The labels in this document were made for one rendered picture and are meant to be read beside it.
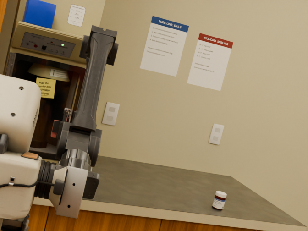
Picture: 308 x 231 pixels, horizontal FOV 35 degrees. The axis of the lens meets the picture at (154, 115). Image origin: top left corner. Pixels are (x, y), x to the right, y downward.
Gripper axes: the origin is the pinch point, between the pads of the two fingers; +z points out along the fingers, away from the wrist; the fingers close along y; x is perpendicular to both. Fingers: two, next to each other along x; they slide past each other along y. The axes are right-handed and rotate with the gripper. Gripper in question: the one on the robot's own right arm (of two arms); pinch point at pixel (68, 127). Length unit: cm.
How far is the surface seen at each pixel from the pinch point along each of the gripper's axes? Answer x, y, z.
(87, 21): -41.8, -0.1, 10.1
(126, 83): -17, -36, 53
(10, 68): -17.3, 25.1, 8.5
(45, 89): -12.0, 10.4, 8.4
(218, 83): -28, -88, 53
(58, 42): -31.5, 10.5, 1.5
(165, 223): 28, -43, -18
